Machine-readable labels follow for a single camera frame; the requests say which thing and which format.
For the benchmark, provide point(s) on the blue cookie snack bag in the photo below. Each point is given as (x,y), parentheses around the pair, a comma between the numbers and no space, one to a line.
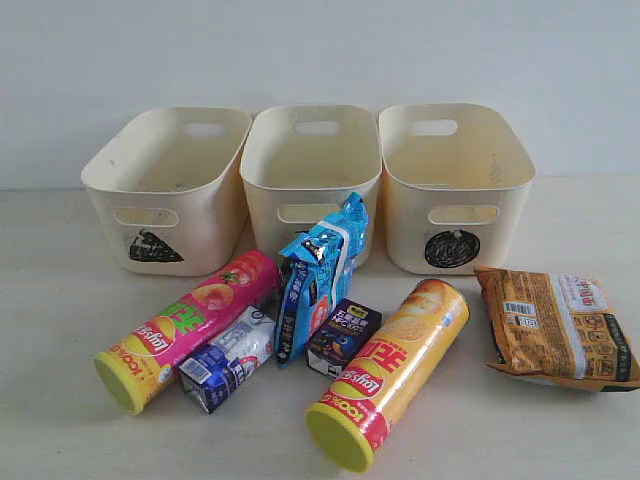
(316,272)

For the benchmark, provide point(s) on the purple juice carton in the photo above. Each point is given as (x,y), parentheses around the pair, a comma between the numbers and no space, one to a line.
(335,344)

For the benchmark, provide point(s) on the yellow Lays chips can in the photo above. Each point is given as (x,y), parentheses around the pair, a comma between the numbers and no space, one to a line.
(355,415)

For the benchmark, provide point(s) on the pink Lays chips can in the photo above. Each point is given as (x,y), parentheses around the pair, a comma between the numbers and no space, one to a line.
(141,365)

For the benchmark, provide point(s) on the orange noodle packet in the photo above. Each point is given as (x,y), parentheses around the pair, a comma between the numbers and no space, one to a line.
(556,330)

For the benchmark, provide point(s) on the cream bin with square mark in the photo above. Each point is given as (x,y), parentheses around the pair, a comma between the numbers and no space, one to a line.
(300,163)

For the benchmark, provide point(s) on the cream bin with circle mark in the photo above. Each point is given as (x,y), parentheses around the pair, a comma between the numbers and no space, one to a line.
(456,180)

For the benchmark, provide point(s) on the cream bin with triangle mark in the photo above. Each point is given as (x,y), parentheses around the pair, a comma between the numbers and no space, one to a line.
(168,192)

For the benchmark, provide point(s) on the blue white milk carton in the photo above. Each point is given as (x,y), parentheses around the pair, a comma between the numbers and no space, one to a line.
(215,371)

